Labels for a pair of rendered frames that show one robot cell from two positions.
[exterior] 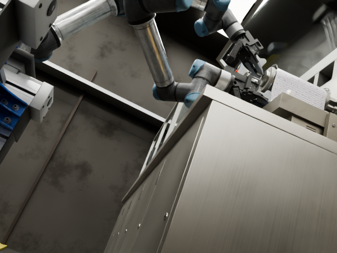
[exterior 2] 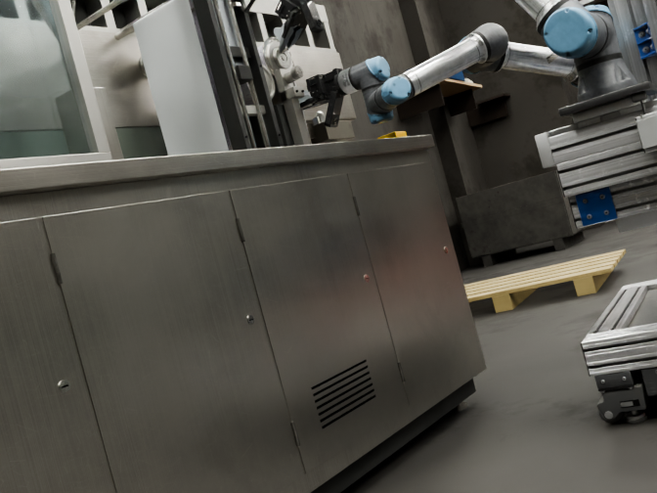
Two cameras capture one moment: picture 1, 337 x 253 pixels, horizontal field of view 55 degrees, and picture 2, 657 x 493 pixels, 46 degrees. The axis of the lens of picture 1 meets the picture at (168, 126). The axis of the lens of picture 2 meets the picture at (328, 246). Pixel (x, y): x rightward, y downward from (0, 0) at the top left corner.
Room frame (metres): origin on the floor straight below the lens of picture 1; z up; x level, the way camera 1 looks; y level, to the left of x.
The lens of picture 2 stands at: (3.00, 1.30, 0.64)
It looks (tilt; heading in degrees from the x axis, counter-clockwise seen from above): 0 degrees down; 221
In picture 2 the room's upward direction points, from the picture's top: 15 degrees counter-clockwise
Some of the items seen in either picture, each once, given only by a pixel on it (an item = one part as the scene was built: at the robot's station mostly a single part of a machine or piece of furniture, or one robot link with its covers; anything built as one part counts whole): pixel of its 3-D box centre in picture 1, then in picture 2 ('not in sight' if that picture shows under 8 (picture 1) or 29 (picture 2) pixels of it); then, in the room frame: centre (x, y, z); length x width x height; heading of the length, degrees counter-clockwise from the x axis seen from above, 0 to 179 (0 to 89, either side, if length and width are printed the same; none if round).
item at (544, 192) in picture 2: not in sight; (525, 217); (-4.41, -2.42, 0.38); 1.12 x 0.91 x 0.76; 102
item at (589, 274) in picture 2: not in sight; (517, 289); (-1.36, -1.07, 0.06); 1.29 x 0.89 x 0.12; 102
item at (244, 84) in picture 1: (241, 87); (328, 87); (1.06, -0.21, 1.12); 0.12 x 0.08 x 0.09; 95
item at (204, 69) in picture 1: (204, 73); (370, 73); (1.05, -0.06, 1.11); 0.11 x 0.08 x 0.09; 95
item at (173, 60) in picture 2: not in sight; (177, 100); (1.48, -0.45, 1.17); 0.34 x 0.05 x 0.54; 95
